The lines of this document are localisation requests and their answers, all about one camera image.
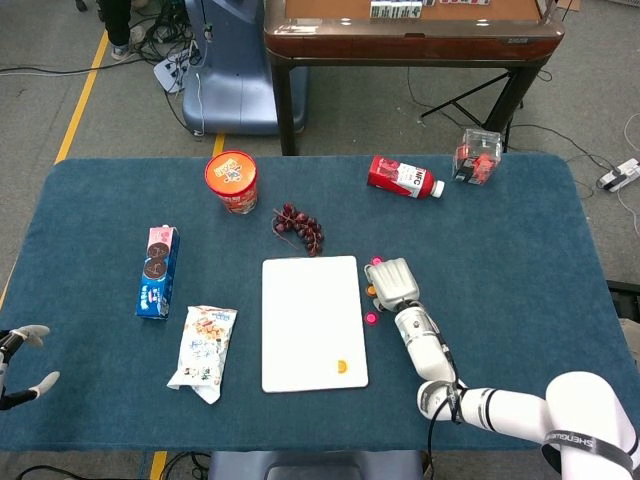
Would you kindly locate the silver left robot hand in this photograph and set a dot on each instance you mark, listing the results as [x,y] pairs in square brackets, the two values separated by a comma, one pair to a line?
[35,334]

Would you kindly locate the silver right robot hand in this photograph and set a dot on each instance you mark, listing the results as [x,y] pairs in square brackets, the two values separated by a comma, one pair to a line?
[395,280]

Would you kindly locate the orange disc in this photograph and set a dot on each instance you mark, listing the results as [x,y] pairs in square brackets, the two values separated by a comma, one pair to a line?
[370,290]
[342,366]

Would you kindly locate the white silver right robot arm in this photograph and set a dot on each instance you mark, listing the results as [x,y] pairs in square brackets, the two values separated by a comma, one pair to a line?
[425,345]

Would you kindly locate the white rectangular board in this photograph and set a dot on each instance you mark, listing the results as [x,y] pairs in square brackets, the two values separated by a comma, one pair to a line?
[310,320]

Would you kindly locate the blue table cloth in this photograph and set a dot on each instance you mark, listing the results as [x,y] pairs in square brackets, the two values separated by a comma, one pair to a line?
[475,225]

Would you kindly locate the red juice bottle white cap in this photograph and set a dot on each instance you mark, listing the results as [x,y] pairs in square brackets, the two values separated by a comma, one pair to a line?
[400,177]

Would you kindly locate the bunch of dark red grapes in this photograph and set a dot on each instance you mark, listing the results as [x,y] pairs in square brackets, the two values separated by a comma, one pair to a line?
[300,225]

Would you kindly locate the blue cookie box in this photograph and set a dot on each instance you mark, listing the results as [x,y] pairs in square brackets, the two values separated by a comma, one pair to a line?
[157,275]

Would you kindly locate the clear box with red toy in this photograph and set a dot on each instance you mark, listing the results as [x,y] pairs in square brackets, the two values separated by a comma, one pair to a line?
[477,160]

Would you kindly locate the white snack bag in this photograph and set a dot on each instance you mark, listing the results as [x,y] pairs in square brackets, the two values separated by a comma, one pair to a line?
[202,350]

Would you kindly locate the orange instant noodle cup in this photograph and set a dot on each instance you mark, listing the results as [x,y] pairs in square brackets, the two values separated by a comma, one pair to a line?
[231,175]

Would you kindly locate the grey blue robot torso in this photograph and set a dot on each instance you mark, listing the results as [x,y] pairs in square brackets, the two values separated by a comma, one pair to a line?
[315,467]

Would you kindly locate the brown mahjong table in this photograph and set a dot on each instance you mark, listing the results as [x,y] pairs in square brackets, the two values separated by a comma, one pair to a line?
[415,45]

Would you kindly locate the white power strip black plug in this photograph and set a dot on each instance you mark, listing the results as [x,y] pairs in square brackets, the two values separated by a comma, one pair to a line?
[620,175]

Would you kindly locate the blue grey machine base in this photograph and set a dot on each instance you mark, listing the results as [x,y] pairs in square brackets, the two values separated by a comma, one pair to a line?
[235,75]

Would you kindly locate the row of green-faced mahjong tiles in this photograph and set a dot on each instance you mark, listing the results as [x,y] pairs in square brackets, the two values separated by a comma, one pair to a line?
[395,10]

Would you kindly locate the row of red-faced mahjong tiles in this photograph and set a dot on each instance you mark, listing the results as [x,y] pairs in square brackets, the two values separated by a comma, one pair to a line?
[455,2]

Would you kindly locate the thin black pole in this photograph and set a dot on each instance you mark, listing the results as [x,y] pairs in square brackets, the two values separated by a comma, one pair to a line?
[565,10]

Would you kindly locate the person in black, pale shoes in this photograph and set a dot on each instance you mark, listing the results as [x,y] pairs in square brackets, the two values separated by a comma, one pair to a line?
[117,20]

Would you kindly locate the black metal frame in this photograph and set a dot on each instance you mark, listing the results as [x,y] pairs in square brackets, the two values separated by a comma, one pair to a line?
[625,292]

